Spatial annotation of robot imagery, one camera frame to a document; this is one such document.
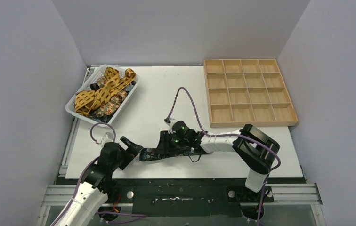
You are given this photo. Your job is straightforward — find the wooden compartment tray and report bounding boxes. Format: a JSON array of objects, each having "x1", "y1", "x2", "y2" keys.
[{"x1": 203, "y1": 59, "x2": 299, "y2": 128}]

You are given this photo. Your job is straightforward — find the beige floral tie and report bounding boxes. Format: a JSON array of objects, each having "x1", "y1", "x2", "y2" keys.
[{"x1": 88, "y1": 75, "x2": 135, "y2": 118}]

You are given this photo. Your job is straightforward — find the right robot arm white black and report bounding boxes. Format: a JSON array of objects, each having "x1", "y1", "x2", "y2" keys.
[{"x1": 153, "y1": 118, "x2": 280, "y2": 193}]

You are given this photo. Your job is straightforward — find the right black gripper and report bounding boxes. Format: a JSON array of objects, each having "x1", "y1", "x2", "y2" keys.
[{"x1": 155, "y1": 130, "x2": 189, "y2": 154}]

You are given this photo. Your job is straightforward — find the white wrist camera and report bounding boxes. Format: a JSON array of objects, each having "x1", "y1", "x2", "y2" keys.
[
  {"x1": 98, "y1": 132, "x2": 115, "y2": 145},
  {"x1": 164, "y1": 118, "x2": 177, "y2": 130}
]

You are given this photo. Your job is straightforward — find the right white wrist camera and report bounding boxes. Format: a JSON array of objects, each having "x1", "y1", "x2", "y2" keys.
[{"x1": 164, "y1": 118, "x2": 177, "y2": 130}]

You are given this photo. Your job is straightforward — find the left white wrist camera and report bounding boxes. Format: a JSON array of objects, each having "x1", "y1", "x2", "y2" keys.
[{"x1": 98, "y1": 132, "x2": 115, "y2": 145}]

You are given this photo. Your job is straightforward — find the dark floral tie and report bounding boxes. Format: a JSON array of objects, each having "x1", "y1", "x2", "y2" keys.
[{"x1": 139, "y1": 146, "x2": 207, "y2": 162}]

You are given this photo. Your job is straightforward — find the yellow patterned tie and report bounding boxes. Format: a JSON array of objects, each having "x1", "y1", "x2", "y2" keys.
[{"x1": 74, "y1": 67, "x2": 137, "y2": 118}]

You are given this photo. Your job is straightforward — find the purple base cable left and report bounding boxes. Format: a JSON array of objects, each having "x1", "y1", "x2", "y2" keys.
[{"x1": 98, "y1": 211, "x2": 149, "y2": 225}]

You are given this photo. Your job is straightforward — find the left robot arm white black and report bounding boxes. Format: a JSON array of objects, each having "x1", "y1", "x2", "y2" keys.
[{"x1": 51, "y1": 137, "x2": 144, "y2": 226}]

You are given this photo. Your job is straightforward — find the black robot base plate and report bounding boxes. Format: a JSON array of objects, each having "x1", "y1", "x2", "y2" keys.
[{"x1": 99, "y1": 178, "x2": 274, "y2": 219}]

